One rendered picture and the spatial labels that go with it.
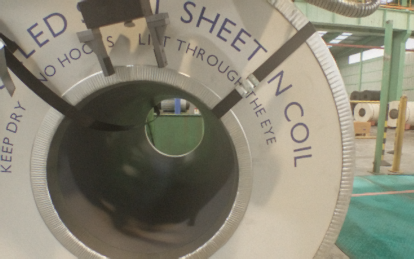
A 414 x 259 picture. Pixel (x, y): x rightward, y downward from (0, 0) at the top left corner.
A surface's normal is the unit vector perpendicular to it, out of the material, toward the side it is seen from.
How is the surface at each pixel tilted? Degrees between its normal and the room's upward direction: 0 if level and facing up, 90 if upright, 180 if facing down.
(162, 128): 90
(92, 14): 114
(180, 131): 90
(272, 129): 90
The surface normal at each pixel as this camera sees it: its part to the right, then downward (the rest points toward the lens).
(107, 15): -0.14, 0.50
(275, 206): 0.08, 0.11
